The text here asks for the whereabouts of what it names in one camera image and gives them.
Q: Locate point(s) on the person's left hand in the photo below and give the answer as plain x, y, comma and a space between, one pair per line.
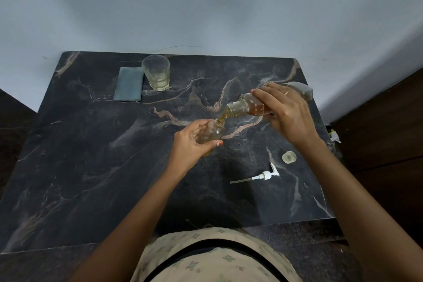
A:
186, 153

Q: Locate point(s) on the person's right hand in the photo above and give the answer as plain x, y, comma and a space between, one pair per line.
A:
290, 116

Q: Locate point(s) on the small clear pump bottle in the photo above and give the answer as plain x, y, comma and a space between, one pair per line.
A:
216, 131

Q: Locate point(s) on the translucent mouthwash bottle cap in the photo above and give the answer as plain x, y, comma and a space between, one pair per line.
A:
289, 157

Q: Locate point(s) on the mouthwash bottle with blue label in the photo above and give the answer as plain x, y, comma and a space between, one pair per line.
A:
241, 106

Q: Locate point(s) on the white pump dispenser head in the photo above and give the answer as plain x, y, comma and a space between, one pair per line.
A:
266, 176

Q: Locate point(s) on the person's right forearm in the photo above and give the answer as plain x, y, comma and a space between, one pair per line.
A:
363, 212

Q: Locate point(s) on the person's left forearm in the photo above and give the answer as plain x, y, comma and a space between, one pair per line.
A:
132, 229

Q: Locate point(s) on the trigger spray bottle, yellow nozzle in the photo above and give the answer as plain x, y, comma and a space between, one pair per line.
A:
335, 136

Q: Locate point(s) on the clear drinking glass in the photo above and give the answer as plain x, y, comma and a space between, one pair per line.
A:
157, 75

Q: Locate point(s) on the grey-blue folded cloth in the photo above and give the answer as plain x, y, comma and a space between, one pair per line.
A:
129, 84

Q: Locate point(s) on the black marble table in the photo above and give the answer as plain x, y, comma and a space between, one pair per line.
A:
82, 159

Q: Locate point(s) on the dark wooden cabinet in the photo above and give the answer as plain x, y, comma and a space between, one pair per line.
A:
386, 159

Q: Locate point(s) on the beige patterned clothing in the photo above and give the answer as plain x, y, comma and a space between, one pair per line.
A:
211, 258

